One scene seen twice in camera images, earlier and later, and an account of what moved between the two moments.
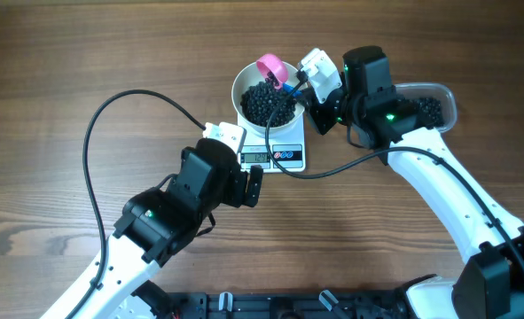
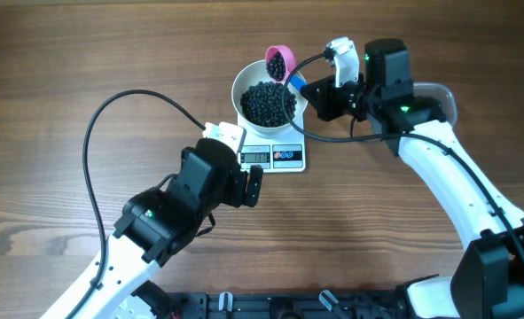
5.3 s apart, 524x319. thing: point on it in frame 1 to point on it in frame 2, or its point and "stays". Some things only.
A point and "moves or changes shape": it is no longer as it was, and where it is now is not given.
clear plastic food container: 441,91 stays
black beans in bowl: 260,100 stays
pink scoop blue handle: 275,65 moves or changes shape
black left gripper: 236,195 stays
